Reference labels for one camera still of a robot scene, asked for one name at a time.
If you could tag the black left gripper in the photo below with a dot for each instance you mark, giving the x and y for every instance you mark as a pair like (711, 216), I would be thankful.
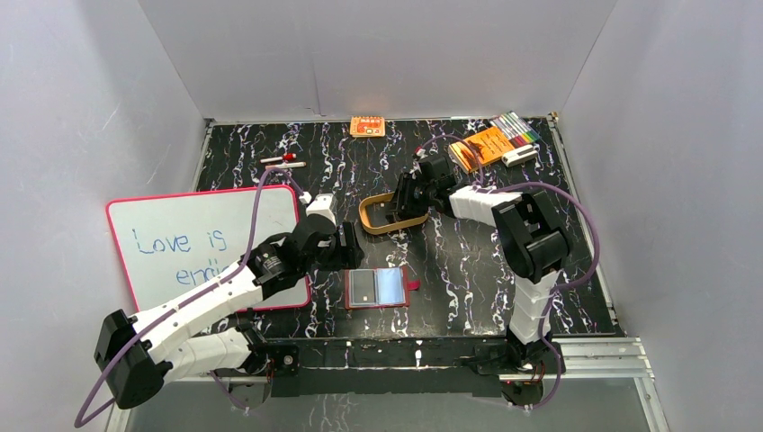
(348, 246)

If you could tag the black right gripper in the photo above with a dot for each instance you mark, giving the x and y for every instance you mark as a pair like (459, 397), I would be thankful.
(403, 195)

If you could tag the red leather card holder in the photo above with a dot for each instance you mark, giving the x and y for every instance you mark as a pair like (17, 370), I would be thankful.
(393, 286)

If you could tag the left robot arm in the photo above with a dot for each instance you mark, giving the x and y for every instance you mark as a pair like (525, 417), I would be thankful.
(139, 354)

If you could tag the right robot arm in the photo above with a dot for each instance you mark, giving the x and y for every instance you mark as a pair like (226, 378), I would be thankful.
(532, 240)

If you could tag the tan oval tray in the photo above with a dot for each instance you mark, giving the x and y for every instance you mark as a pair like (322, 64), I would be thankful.
(373, 217)

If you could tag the small orange spiral notepad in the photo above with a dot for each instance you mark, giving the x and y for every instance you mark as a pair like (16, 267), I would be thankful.
(367, 127)

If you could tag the orange yellow book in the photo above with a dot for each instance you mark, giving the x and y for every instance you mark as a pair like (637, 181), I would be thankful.
(484, 147)

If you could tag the orange capped white marker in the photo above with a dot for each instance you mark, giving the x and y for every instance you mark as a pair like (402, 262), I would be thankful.
(288, 165)

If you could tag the red capped white marker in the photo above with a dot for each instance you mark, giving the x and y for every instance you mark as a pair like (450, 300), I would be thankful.
(280, 159)

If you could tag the white stapler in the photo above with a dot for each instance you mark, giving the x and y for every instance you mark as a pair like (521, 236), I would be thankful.
(519, 156)

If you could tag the pack of coloured markers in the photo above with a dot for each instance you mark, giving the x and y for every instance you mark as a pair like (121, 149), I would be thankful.
(517, 130)

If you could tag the pink framed whiteboard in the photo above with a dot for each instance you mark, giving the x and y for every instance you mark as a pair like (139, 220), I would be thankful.
(170, 244)

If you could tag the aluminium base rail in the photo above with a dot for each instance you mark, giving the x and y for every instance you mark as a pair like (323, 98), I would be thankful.
(481, 366)

